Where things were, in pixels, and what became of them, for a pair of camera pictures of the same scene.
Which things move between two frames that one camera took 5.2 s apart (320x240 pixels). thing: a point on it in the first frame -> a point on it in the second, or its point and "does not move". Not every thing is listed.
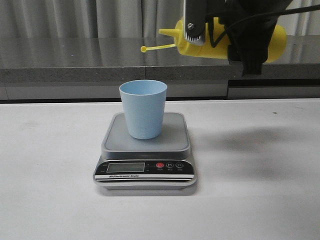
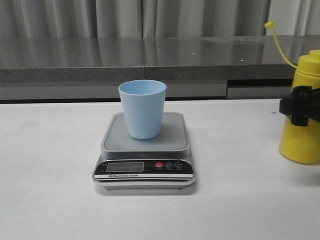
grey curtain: [117, 19] does not move
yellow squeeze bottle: [216, 43] -> [301, 143]
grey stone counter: [92, 68] does not move
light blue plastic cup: [144, 103] does not move
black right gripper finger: [250, 39] -> [302, 104]
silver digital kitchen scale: [164, 162] does not move
